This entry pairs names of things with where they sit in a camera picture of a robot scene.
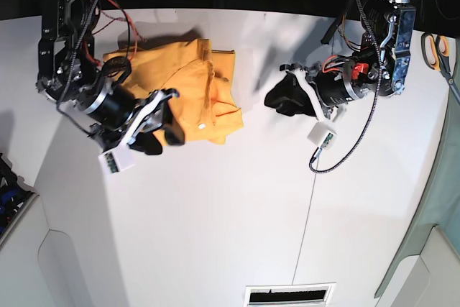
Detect braided camera cable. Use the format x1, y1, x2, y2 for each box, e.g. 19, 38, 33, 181
308, 0, 385, 175

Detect yellow t-shirt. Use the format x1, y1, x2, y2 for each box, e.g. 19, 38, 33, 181
122, 38, 244, 145

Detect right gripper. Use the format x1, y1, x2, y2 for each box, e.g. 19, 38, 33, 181
78, 80, 185, 156

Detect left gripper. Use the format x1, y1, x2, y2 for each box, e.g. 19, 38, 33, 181
264, 53, 378, 119

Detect orange handled scissors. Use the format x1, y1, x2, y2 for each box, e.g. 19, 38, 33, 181
420, 32, 459, 104

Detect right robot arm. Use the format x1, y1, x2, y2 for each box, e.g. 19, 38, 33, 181
36, 0, 185, 155

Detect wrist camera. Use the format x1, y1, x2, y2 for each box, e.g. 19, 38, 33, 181
307, 122, 337, 150
98, 145, 134, 175

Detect bin with blue items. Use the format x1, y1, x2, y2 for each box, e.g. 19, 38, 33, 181
0, 153, 37, 236

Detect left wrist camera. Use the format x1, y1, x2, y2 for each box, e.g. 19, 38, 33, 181
307, 122, 337, 150

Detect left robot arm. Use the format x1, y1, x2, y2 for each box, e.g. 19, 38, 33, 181
264, 0, 416, 119

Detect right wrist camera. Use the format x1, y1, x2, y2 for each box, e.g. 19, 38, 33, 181
98, 145, 134, 175

